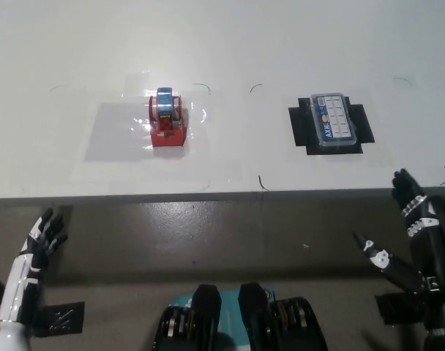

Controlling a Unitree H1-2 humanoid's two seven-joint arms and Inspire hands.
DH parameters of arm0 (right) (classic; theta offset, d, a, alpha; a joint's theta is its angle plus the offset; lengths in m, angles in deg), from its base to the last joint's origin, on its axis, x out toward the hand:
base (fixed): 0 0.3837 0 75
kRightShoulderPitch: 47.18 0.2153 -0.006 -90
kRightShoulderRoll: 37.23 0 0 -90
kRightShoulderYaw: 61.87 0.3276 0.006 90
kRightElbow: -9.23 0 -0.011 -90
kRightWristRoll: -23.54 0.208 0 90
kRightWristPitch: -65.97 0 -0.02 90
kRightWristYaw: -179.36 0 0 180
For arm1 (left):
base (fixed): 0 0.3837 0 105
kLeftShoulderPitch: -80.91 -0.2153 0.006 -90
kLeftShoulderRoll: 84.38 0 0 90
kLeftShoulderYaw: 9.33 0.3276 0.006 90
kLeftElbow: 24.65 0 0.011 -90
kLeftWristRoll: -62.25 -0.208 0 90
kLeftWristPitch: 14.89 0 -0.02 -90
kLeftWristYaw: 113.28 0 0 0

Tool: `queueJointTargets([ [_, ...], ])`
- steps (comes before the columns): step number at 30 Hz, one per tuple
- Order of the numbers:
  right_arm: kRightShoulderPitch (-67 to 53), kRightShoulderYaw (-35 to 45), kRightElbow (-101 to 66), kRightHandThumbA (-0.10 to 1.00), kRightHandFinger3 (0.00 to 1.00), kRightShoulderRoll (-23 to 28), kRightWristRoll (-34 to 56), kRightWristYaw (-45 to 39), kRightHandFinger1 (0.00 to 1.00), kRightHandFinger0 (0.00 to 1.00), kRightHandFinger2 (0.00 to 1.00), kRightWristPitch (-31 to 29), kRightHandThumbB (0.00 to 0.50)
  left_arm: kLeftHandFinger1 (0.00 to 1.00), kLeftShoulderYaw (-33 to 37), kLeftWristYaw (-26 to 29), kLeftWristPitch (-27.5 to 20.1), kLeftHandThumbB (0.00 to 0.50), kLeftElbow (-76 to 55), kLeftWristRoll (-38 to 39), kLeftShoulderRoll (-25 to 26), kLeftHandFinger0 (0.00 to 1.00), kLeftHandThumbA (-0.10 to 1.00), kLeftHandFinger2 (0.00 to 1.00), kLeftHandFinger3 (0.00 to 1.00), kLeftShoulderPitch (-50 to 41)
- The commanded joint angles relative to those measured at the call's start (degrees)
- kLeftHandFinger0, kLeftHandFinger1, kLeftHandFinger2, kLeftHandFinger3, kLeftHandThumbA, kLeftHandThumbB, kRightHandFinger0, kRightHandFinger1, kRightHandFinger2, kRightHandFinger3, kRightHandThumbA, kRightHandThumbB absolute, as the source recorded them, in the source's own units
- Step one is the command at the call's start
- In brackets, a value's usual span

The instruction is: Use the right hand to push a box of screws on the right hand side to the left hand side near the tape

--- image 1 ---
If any black right hand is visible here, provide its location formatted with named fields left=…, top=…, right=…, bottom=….
left=352, top=167, right=445, bottom=333

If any white and black left hand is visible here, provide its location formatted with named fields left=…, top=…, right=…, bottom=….
left=0, top=207, right=69, bottom=325

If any clear plastic battery box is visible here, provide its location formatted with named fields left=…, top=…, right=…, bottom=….
left=309, top=91, right=357, bottom=148

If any black floor tape patch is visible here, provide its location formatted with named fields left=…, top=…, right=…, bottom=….
left=31, top=301, right=86, bottom=338

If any black tape patch on table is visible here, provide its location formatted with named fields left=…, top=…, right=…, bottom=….
left=288, top=96, right=375, bottom=156

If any red tape dispenser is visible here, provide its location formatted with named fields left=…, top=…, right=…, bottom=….
left=148, top=86, right=187, bottom=149

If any grey rectangular sheet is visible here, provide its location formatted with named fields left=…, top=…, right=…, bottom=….
left=83, top=102, right=194, bottom=162

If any black and teal robot body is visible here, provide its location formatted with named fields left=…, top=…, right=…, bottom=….
left=149, top=281, right=326, bottom=351

